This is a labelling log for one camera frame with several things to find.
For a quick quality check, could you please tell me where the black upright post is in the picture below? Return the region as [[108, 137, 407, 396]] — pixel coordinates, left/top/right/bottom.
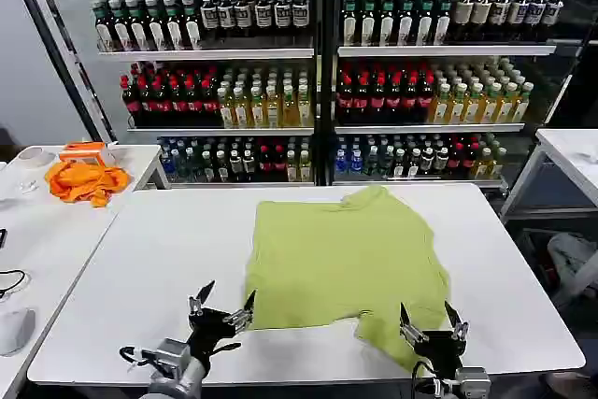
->
[[311, 0, 339, 186]]

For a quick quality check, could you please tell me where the orange crumpled cloth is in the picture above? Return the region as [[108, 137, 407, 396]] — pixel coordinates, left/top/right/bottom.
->
[[44, 160, 134, 209]]

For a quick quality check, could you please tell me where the black looped cable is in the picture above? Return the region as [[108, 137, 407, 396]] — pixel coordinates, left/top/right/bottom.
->
[[0, 269, 32, 302]]

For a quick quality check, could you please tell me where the shelf rack with bottles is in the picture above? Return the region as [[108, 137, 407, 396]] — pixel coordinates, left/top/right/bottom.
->
[[91, 0, 317, 186], [334, 0, 569, 191]]

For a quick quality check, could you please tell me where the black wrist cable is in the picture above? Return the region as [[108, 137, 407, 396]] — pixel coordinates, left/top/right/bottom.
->
[[410, 360, 438, 399], [118, 346, 156, 371]]

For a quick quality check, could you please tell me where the light green shirt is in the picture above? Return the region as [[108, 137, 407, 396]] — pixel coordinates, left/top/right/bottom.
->
[[243, 185, 452, 372]]

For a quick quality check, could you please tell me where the white tape roll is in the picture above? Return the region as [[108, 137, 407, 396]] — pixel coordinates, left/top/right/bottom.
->
[[17, 146, 52, 170]]

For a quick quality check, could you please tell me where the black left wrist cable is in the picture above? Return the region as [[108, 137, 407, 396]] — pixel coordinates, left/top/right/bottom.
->
[[118, 346, 156, 371]]

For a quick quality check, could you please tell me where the orange and white box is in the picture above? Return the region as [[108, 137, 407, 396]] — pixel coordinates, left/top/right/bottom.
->
[[59, 140, 116, 169]]

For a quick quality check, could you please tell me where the white side table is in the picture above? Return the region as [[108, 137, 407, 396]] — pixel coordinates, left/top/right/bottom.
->
[[0, 143, 170, 399]]

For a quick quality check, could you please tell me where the grey rounded mouse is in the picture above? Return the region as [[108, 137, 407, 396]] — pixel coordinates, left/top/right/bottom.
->
[[0, 307, 37, 357]]

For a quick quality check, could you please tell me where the black slanted pole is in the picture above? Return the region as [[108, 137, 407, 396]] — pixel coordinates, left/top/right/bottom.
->
[[3, 0, 105, 144], [23, 0, 118, 144]]

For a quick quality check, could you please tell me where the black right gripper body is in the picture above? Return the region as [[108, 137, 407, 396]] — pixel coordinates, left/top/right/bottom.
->
[[413, 330, 467, 379]]

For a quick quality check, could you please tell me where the person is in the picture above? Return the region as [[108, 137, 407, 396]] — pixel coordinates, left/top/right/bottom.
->
[[545, 232, 598, 399]]

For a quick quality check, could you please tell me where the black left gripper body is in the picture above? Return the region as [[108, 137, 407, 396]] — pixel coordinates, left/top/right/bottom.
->
[[186, 307, 237, 361]]

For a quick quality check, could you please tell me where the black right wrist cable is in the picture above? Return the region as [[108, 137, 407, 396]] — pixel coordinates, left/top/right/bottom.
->
[[410, 360, 438, 399]]

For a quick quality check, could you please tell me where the white table with frame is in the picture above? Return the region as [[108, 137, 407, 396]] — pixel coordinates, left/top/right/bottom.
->
[[499, 127, 598, 225]]

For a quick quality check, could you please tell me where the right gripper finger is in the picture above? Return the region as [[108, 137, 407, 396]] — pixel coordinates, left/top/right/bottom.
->
[[399, 302, 429, 344], [444, 300, 470, 340]]

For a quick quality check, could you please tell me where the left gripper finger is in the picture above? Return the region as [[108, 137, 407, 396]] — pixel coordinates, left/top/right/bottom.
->
[[188, 279, 217, 318], [222, 289, 258, 333]]

